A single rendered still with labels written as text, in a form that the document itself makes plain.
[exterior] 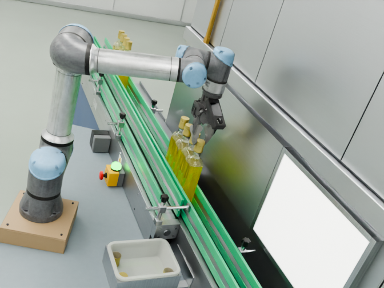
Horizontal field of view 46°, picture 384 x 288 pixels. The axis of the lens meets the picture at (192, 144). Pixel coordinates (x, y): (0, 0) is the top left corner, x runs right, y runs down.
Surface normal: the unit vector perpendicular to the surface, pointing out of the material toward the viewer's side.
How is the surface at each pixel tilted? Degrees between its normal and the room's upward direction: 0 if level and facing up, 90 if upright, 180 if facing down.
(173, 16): 90
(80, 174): 0
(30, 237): 90
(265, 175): 90
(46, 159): 7
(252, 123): 90
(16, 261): 0
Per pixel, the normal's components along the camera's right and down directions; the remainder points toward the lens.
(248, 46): -0.90, -0.03
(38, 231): 0.26, -0.85
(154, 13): 0.37, 0.53
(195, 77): 0.05, 0.49
